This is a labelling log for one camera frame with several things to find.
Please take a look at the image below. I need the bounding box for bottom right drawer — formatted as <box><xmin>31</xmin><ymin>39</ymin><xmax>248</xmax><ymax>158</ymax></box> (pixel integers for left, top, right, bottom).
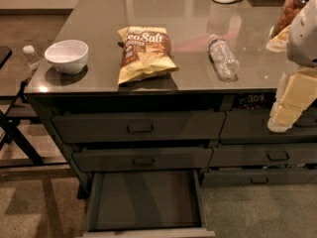
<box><xmin>200</xmin><ymin>169</ymin><xmax>317</xmax><ymax>187</ymax></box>

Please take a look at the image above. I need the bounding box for middle left drawer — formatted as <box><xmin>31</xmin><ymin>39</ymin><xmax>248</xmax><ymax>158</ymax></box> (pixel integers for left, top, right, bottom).
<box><xmin>73</xmin><ymin>147</ymin><xmax>212</xmax><ymax>172</ymax></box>

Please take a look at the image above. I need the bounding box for small bottle with white cap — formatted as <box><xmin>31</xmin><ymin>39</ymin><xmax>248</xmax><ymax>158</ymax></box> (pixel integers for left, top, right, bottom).
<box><xmin>23</xmin><ymin>46</ymin><xmax>42</xmax><ymax>72</ymax></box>

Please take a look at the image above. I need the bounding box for clear jar of snacks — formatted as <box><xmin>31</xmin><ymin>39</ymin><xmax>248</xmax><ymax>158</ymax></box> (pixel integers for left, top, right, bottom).
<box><xmin>271</xmin><ymin>0</ymin><xmax>309</xmax><ymax>37</ymax></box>

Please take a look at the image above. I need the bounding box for open bottom left drawer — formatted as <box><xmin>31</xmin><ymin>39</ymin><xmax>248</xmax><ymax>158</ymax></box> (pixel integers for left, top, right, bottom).
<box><xmin>84</xmin><ymin>170</ymin><xmax>215</xmax><ymax>238</ymax></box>

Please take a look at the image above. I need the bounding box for white ceramic bowl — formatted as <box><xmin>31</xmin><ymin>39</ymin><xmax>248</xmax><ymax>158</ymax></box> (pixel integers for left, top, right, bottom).
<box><xmin>45</xmin><ymin>40</ymin><xmax>89</xmax><ymax>74</ymax></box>

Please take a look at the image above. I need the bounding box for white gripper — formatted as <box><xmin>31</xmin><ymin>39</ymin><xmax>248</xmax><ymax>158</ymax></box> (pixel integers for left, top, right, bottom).
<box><xmin>279</xmin><ymin>0</ymin><xmax>317</xmax><ymax>111</ymax></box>

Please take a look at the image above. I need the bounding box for brown sea salt chip bag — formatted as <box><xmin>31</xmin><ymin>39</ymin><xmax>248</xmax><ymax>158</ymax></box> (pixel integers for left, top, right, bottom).
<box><xmin>118</xmin><ymin>26</ymin><xmax>178</xmax><ymax>84</ymax></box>

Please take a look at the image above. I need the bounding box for clear plastic water bottle lying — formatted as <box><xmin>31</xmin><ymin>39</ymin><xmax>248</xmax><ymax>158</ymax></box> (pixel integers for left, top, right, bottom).
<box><xmin>208</xmin><ymin>35</ymin><xmax>240</xmax><ymax>82</ymax></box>

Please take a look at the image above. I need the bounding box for dark grey drawer cabinet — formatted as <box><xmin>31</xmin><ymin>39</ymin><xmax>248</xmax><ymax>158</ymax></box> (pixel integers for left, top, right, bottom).
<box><xmin>27</xmin><ymin>0</ymin><xmax>316</xmax><ymax>238</ymax></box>

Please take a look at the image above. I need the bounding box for dark snack bag in cabinet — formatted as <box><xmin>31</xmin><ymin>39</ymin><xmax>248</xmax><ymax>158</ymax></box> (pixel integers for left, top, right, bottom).
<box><xmin>234</xmin><ymin>93</ymin><xmax>275</xmax><ymax>110</ymax></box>

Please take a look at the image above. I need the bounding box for black folding side table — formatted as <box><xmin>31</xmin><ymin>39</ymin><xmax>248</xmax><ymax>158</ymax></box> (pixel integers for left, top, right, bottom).
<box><xmin>0</xmin><ymin>45</ymin><xmax>67</xmax><ymax>169</ymax></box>

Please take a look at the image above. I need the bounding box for middle right drawer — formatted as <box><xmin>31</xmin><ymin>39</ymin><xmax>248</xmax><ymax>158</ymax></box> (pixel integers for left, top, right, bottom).
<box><xmin>209</xmin><ymin>143</ymin><xmax>317</xmax><ymax>168</ymax></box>

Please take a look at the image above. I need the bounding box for top right drawer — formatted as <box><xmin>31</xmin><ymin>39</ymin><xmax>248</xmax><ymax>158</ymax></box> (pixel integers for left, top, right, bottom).
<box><xmin>220</xmin><ymin>107</ymin><xmax>317</xmax><ymax>145</ymax></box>

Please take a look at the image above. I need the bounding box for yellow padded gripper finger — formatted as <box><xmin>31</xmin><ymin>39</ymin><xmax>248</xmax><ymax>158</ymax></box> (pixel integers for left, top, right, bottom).
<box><xmin>267</xmin><ymin>102</ymin><xmax>301</xmax><ymax>133</ymax></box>

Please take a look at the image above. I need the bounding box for top left drawer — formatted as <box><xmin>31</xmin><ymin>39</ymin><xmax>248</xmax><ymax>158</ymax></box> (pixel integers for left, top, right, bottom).
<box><xmin>52</xmin><ymin>111</ymin><xmax>225</xmax><ymax>143</ymax></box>

